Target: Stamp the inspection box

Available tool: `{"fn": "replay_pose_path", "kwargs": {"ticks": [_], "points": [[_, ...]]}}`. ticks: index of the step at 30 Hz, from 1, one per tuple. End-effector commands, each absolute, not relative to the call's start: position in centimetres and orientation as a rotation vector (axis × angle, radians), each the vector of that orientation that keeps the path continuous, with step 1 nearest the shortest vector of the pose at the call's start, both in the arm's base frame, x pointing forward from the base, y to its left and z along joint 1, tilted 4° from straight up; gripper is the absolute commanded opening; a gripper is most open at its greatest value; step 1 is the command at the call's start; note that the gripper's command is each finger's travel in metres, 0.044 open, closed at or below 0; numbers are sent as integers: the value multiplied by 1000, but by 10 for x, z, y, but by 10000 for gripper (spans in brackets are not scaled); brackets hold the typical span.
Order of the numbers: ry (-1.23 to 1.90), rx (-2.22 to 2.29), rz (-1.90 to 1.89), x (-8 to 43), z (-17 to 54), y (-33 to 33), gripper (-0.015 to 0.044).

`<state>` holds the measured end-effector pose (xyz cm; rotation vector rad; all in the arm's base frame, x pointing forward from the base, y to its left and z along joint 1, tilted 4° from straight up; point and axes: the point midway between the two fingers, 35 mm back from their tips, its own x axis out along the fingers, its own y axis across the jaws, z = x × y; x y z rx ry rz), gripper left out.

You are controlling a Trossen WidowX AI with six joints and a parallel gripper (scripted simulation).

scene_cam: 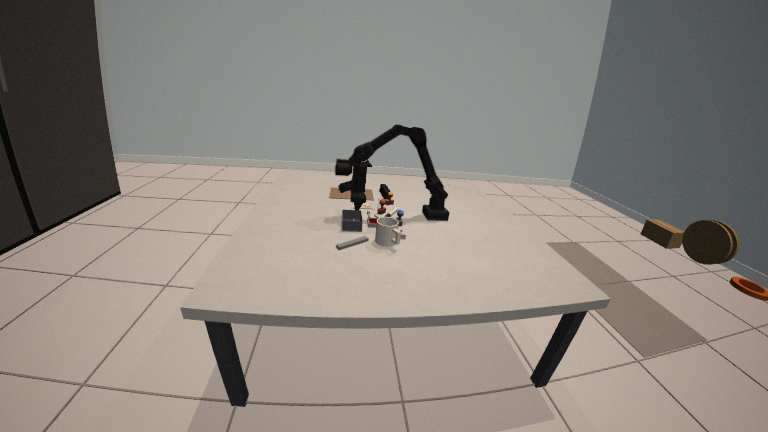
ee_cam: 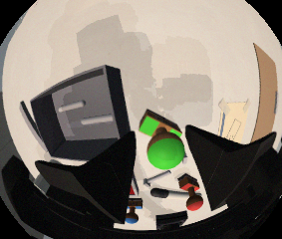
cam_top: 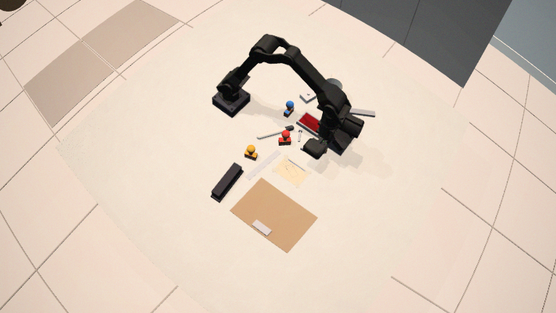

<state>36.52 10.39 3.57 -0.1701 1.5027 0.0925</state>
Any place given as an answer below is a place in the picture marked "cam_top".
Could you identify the red ink pad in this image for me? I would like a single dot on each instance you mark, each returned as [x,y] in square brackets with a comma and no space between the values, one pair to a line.
[308,122]

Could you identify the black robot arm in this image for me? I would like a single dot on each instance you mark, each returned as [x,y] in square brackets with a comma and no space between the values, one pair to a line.
[333,102]

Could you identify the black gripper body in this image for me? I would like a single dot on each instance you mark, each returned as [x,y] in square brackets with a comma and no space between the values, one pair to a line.
[317,148]

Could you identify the grey flat bar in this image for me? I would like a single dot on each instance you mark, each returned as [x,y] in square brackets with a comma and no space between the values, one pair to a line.
[362,112]

